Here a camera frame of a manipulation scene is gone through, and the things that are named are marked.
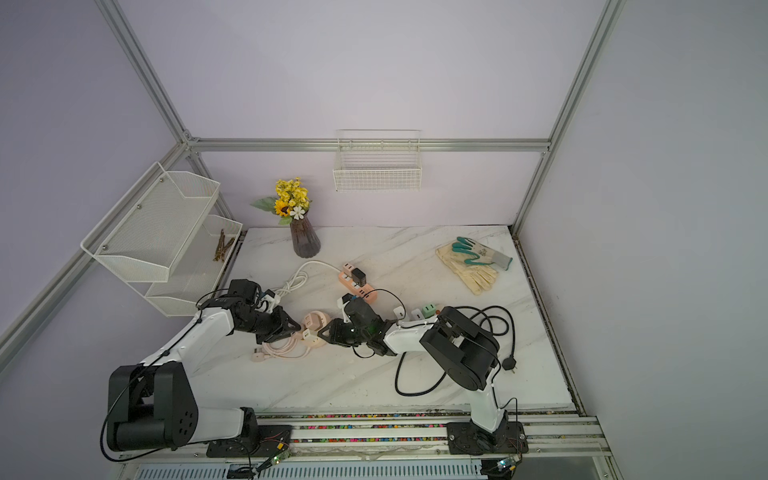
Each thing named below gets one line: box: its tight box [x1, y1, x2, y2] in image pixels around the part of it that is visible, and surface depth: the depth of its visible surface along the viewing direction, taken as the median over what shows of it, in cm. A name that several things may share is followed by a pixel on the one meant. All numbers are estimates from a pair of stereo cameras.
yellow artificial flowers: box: [250, 177, 311, 226], surface depth 95 cm
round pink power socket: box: [302, 310, 331, 331], surface depth 86 cm
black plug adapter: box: [351, 267, 367, 287], surface depth 100 cm
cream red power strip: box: [385, 315, 438, 335], surface depth 62 cm
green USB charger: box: [421, 303, 436, 319], surface depth 92 cm
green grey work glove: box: [452, 237, 513, 271], surface depth 113 cm
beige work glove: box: [436, 243, 499, 295], surface depth 110 cm
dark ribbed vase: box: [290, 213, 321, 259], surface depth 112 cm
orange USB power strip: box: [338, 271, 378, 304], surface depth 103 cm
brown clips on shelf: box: [213, 228, 235, 262], surface depth 98 cm
